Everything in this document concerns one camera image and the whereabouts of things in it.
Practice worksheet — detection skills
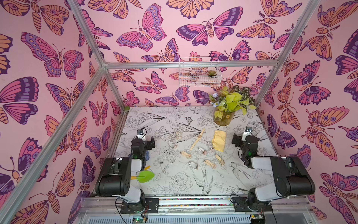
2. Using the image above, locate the yellow cleaning cloth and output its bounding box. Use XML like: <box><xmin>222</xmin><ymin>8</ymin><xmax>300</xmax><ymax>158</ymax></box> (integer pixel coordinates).
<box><xmin>212</xmin><ymin>130</ymin><xmax>227</xmax><ymax>152</ymax></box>

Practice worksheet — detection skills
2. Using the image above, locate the square silver face watch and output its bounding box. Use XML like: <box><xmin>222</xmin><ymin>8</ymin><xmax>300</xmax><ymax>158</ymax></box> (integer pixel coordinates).
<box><xmin>188</xmin><ymin>161</ymin><xmax>198</xmax><ymax>170</ymax></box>

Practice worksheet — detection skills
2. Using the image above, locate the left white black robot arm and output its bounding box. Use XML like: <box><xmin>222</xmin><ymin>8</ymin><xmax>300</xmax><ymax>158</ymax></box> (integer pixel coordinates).
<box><xmin>95</xmin><ymin>137</ymin><xmax>159</xmax><ymax>214</ymax></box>

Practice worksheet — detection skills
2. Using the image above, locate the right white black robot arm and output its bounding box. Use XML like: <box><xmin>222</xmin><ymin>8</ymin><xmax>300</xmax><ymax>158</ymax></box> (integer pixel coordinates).
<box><xmin>232</xmin><ymin>132</ymin><xmax>316</xmax><ymax>211</ymax></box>

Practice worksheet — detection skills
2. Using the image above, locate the green yellow toy shovel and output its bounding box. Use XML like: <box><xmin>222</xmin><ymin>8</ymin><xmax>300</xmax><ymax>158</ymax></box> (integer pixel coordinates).
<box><xmin>131</xmin><ymin>166</ymin><xmax>155</xmax><ymax>183</ymax></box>

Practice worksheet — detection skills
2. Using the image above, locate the potted green leafy plant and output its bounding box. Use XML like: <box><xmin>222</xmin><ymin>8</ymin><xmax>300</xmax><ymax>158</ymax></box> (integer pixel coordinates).
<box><xmin>209</xmin><ymin>85</ymin><xmax>256</xmax><ymax>126</ymax></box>

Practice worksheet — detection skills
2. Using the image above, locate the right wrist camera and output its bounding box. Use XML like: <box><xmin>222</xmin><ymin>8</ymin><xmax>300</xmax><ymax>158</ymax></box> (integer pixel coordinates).
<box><xmin>241</xmin><ymin>127</ymin><xmax>252</xmax><ymax>141</ymax></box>

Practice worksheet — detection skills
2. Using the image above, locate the white strap watch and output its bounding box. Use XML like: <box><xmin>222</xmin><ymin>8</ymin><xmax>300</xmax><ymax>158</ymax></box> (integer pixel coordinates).
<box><xmin>168</xmin><ymin>140</ymin><xmax>178</xmax><ymax>148</ymax></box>

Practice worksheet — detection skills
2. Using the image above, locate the pink strap round watch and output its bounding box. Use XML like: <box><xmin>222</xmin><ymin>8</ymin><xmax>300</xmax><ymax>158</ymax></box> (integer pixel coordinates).
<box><xmin>198</xmin><ymin>147</ymin><xmax>208</xmax><ymax>155</ymax></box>

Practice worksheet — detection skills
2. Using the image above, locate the white wire basket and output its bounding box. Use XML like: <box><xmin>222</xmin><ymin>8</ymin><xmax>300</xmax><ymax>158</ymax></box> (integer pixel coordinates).
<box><xmin>177</xmin><ymin>60</ymin><xmax>222</xmax><ymax>88</ymax></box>

